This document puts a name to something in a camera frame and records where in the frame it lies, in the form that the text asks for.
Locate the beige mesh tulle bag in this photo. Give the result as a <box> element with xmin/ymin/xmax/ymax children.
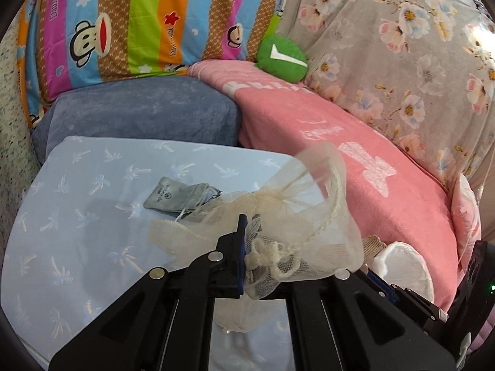
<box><xmin>148</xmin><ymin>143</ymin><xmax>364</xmax><ymax>332</ymax></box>

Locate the white lined trash bin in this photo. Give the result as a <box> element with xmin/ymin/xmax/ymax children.
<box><xmin>363</xmin><ymin>235</ymin><xmax>435</xmax><ymax>302</ymax></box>

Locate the pink blanket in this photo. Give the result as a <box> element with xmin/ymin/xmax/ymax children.
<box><xmin>187</xmin><ymin>60</ymin><xmax>481</xmax><ymax>310</ymax></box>

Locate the grey small pouch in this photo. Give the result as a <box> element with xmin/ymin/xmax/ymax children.
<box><xmin>144</xmin><ymin>177</ymin><xmax>222</xmax><ymax>215</ymax></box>

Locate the speckled white bed sheet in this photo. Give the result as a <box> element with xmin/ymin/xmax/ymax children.
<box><xmin>0</xmin><ymin>15</ymin><xmax>44</xmax><ymax>256</ymax></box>

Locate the blue-grey velvet pillow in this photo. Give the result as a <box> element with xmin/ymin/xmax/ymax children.
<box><xmin>32</xmin><ymin>76</ymin><xmax>242</xmax><ymax>163</ymax></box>

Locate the grey floral quilt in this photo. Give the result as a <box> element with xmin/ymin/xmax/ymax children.
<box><xmin>278</xmin><ymin>0</ymin><xmax>494</xmax><ymax>189</ymax></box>

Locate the green plush check cushion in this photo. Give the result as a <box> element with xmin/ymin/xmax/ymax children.
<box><xmin>255</xmin><ymin>34</ymin><xmax>308</xmax><ymax>83</ymax></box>

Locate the colourful striped monkey pillow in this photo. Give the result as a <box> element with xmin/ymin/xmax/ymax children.
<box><xmin>18</xmin><ymin>0</ymin><xmax>286</xmax><ymax>126</ymax></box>

